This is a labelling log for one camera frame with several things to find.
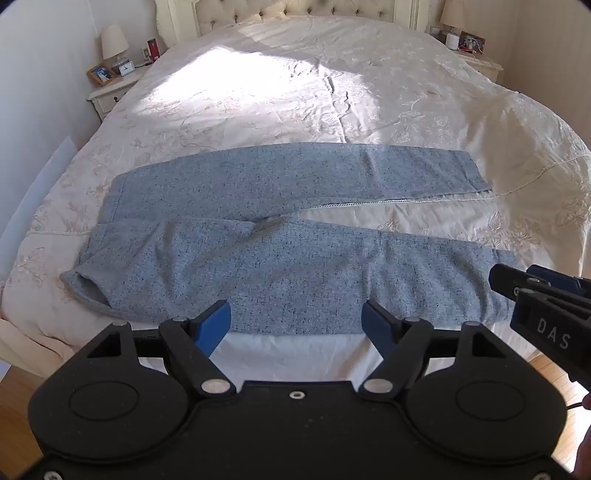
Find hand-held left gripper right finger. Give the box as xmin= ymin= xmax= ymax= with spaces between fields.
xmin=358 ymin=300 xmax=509 ymax=401

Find cream tufted headboard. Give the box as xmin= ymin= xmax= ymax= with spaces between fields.
xmin=154 ymin=0 xmax=432 ymax=44

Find person's right hand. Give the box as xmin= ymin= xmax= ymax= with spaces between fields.
xmin=573 ymin=391 xmax=591 ymax=480

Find white nightstand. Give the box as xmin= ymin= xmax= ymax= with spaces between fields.
xmin=87 ymin=60 xmax=153 ymax=123
xmin=455 ymin=46 xmax=505 ymax=85

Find wooden photo frame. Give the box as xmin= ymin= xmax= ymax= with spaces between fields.
xmin=87 ymin=64 xmax=118 ymax=86

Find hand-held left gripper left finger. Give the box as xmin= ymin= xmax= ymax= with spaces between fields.
xmin=85 ymin=299 xmax=237 ymax=400

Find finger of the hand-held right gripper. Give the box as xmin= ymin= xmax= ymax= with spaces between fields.
xmin=488 ymin=263 xmax=550 ymax=299
xmin=526 ymin=264 xmax=591 ymax=301

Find cream floral bedspread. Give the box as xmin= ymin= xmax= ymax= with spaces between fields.
xmin=0 ymin=14 xmax=591 ymax=370

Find dark photo frame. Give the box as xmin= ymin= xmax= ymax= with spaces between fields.
xmin=459 ymin=31 xmax=487 ymax=55

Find white bed sheet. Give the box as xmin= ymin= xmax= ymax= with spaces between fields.
xmin=215 ymin=318 xmax=515 ymax=385

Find table lamp with white shade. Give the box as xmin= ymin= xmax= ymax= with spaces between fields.
xmin=100 ymin=24 xmax=131 ymax=72
xmin=438 ymin=0 xmax=472 ymax=37

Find grey-blue speckled pants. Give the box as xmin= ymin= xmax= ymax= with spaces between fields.
xmin=60 ymin=142 xmax=519 ymax=336

